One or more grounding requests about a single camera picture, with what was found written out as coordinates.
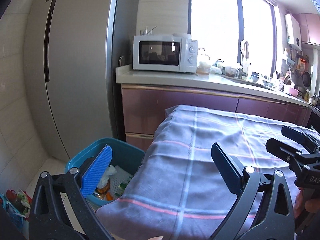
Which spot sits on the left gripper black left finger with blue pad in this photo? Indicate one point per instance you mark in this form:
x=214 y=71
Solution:
x=48 y=217

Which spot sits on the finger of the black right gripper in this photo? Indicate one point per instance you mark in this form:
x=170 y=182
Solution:
x=310 y=143
x=284 y=152

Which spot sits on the purple kitchen cabinet counter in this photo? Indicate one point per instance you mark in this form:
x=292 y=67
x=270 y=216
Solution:
x=146 y=95

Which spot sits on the green printed plastic wrapper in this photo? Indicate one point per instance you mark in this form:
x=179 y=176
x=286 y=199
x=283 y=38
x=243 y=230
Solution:
x=122 y=186

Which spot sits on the white water heater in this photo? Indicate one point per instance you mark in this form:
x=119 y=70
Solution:
x=293 y=32

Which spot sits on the blue plastic trash bin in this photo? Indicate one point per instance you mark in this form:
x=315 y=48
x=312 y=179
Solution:
x=117 y=154

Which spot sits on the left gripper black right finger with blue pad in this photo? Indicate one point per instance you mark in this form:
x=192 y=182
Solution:
x=263 y=206

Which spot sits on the orange peel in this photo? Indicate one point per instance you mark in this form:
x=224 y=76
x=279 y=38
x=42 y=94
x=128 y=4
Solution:
x=105 y=196

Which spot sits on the silver refrigerator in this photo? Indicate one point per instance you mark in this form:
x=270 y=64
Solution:
x=71 y=51

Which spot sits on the kitchen faucet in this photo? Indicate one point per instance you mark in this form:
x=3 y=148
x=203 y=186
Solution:
x=243 y=59

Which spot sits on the pink wall cabinet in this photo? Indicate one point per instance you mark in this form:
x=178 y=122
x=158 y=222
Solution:
x=309 y=27

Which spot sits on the black frying pan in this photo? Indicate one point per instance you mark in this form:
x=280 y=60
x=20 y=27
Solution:
x=306 y=78

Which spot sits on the white microwave oven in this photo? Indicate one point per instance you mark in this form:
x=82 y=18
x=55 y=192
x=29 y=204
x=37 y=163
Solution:
x=167 y=53

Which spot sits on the person's right hand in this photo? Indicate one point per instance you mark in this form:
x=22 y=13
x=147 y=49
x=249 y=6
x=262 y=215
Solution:
x=312 y=205

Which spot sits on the purple plaid tablecloth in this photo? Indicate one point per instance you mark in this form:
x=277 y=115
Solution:
x=178 y=193

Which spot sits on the white tissue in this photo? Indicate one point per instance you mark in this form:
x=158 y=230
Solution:
x=110 y=171

